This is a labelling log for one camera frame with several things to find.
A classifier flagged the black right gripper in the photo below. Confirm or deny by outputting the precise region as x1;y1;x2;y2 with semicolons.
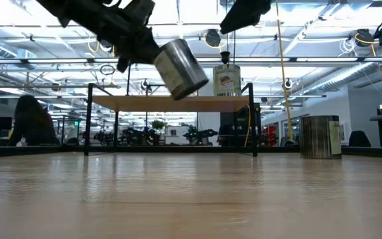
220;0;273;35

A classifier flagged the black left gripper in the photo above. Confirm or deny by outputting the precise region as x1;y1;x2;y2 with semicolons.
93;0;162;74

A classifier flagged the metal candle tin beige label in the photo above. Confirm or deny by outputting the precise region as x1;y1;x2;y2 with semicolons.
153;38;210;102

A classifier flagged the dark striped candle jar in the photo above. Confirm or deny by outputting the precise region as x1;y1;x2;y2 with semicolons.
298;114;343;160

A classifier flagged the jar with red label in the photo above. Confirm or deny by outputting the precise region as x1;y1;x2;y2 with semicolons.
212;64;242;98

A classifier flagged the red equipment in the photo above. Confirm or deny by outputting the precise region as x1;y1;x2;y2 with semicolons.
263;125;279;147

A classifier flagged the person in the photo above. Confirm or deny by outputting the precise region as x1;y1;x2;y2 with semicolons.
7;94;60;147

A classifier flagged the black office chair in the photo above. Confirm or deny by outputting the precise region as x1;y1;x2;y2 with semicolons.
348;129;372;148

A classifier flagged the black cable loop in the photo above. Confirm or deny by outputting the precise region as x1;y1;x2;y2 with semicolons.
99;63;116;76

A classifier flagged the wooden shelf black metal frame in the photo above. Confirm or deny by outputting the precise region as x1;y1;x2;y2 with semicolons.
84;82;259;157

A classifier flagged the yellow hanging cable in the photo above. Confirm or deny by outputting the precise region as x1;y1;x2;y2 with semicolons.
275;0;294;141

